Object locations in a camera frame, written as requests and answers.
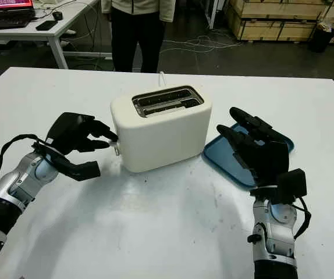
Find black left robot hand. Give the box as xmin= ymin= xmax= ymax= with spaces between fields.
xmin=45 ymin=112 xmax=119 ymax=155

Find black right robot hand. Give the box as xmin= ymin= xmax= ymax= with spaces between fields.
xmin=216 ymin=106 xmax=289 ymax=188

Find blue plastic tray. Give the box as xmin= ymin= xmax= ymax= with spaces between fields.
xmin=201 ymin=121 xmax=296 ymax=191

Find cream white two-slot toaster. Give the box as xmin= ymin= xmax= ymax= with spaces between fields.
xmin=110 ymin=85 xmax=214 ymax=174

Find white office desk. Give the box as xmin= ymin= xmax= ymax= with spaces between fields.
xmin=0 ymin=0 xmax=113 ymax=69

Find black smartphone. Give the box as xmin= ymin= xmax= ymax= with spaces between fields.
xmin=35 ymin=20 xmax=60 ymax=31

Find person in dark trousers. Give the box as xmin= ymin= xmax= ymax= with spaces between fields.
xmin=101 ymin=0 xmax=176 ymax=74

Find black trash bin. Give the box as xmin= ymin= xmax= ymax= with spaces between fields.
xmin=310 ymin=24 xmax=334 ymax=54

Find black laptop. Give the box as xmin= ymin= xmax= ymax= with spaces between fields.
xmin=0 ymin=0 xmax=37 ymax=31

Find wooden shipping crates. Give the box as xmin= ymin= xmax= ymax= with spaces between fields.
xmin=228 ymin=0 xmax=334 ymax=45

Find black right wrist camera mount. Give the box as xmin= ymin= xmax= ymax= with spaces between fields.
xmin=250 ymin=168 xmax=308 ymax=206

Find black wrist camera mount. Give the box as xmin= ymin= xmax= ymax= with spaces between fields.
xmin=250 ymin=168 xmax=308 ymax=206
xmin=31 ymin=142 xmax=101 ymax=183

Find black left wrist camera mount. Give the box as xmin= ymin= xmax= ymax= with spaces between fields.
xmin=31 ymin=142 xmax=101 ymax=183

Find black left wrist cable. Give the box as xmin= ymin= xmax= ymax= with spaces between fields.
xmin=0 ymin=134 xmax=40 ymax=184

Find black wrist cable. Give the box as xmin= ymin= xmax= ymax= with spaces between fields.
xmin=0 ymin=134 xmax=40 ymax=184
xmin=291 ymin=196 xmax=312 ymax=241

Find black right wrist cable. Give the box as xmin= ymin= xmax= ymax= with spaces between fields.
xmin=291 ymin=196 xmax=312 ymax=241

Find white cable on floor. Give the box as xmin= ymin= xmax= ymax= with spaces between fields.
xmin=158 ymin=34 xmax=244 ymax=55

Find white metal table frame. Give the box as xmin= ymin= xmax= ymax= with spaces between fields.
xmin=204 ymin=0 xmax=219 ymax=30

